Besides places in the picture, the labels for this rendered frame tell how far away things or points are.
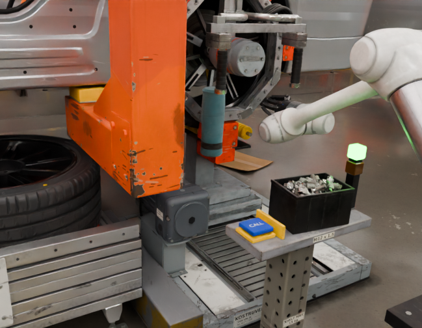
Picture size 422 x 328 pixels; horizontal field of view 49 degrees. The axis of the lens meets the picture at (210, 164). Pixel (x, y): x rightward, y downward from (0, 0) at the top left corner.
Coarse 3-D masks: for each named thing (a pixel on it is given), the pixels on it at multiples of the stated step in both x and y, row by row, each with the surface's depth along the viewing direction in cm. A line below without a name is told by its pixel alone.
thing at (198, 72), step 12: (216, 12) 185; (204, 24) 183; (192, 36) 182; (204, 36) 185; (240, 36) 213; (252, 36) 198; (264, 36) 198; (264, 48) 200; (204, 60) 193; (192, 72) 189; (192, 84) 189; (228, 84) 215; (240, 84) 209; (252, 84) 203; (228, 96) 207; (240, 96) 202
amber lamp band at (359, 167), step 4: (348, 160) 142; (348, 164) 141; (352, 164) 140; (356, 164) 139; (360, 164) 140; (348, 168) 142; (352, 168) 140; (356, 168) 140; (360, 168) 141; (348, 172) 142; (352, 172) 140; (356, 172) 140; (360, 172) 141
